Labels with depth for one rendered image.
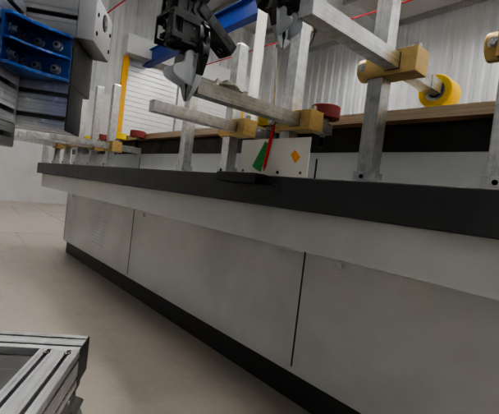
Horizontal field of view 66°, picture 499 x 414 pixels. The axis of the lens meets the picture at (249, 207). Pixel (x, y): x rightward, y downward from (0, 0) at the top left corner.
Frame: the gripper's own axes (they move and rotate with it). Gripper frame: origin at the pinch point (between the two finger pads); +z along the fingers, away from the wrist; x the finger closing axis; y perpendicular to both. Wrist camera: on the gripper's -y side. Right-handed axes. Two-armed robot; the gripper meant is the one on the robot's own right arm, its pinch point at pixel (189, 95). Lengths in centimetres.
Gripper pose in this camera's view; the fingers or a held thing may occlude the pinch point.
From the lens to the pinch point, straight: 79.7
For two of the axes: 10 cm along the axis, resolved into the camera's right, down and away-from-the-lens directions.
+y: -7.5, -0.7, -6.6
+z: -1.2, 9.9, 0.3
